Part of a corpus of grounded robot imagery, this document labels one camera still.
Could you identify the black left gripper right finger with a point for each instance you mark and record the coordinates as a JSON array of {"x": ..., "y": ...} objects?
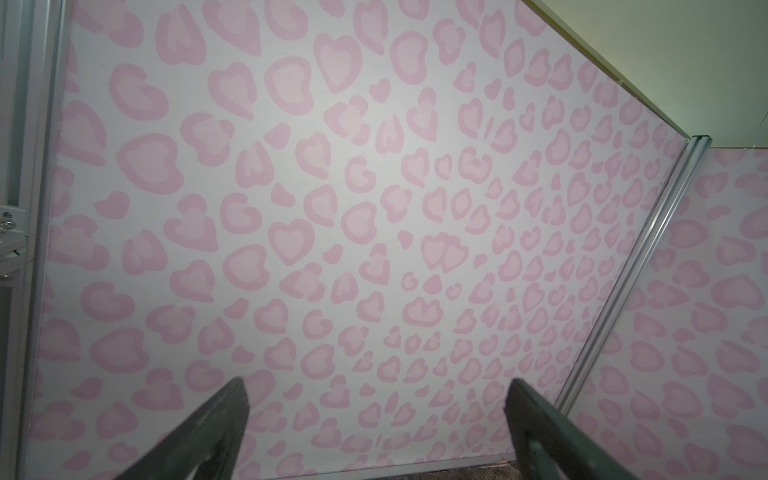
[{"x": 548, "y": 445}]

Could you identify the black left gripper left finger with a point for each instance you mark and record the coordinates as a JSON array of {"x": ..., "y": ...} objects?
[{"x": 204, "y": 446}]

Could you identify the aluminium frame corner post left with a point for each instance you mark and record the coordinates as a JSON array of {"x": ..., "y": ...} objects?
[{"x": 34, "y": 37}]

